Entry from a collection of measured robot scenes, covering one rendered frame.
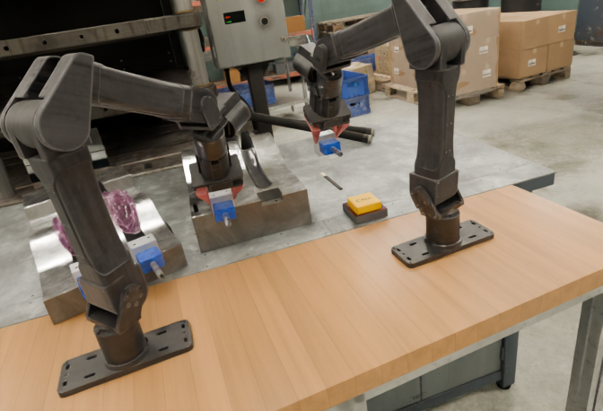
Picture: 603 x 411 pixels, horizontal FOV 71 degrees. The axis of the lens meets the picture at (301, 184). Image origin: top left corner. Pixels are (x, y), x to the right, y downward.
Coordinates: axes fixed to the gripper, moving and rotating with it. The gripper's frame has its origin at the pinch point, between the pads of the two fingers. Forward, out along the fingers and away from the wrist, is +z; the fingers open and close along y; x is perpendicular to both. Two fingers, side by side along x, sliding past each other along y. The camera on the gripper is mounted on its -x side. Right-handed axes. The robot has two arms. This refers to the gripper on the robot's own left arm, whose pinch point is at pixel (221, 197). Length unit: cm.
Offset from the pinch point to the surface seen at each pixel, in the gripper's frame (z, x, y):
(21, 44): 6, -86, 50
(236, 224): 4.9, 4.5, -1.9
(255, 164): 11.9, -18.2, -11.4
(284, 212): 4.7, 4.3, -13.1
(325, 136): 1.0, -12.7, -28.7
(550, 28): 164, -262, -391
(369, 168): 19, -14, -44
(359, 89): 212, -276, -179
